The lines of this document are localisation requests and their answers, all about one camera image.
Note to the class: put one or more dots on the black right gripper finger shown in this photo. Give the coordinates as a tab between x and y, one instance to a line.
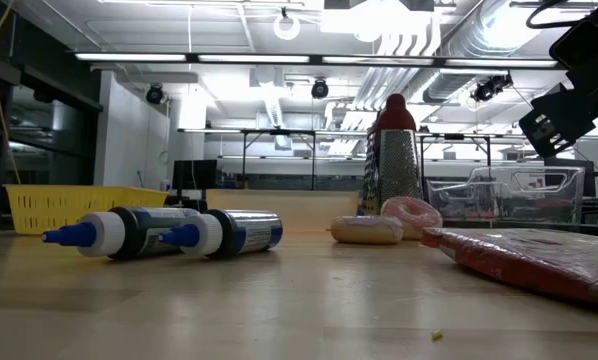
559	122

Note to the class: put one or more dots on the red popcorn bag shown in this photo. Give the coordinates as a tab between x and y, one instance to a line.
529	260

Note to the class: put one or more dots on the pale pink frosted donut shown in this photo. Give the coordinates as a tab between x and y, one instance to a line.
366	230

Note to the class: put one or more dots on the blue candy color bottle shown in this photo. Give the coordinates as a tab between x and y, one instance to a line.
99	232
249	232

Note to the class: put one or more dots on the black ceiling spotlight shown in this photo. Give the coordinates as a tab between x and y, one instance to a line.
490	87
154	94
320	89

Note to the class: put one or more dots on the clear plastic container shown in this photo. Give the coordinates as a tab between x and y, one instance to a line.
504	200

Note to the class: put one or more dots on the red metal box grater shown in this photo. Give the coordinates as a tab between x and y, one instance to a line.
394	165

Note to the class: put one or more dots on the small yellow crumb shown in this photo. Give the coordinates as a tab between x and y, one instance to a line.
436	335

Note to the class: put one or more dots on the black overhead light bar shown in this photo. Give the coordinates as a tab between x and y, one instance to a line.
254	59

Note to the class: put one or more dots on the black monitor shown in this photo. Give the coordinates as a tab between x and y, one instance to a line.
194	175

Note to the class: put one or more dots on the yellow plastic basket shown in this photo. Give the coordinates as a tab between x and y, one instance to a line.
54	207

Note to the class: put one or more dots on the black workstation frame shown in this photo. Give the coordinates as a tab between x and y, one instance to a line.
279	132
454	136

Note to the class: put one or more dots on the silver ventilation duct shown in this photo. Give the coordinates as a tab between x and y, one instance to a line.
484	30

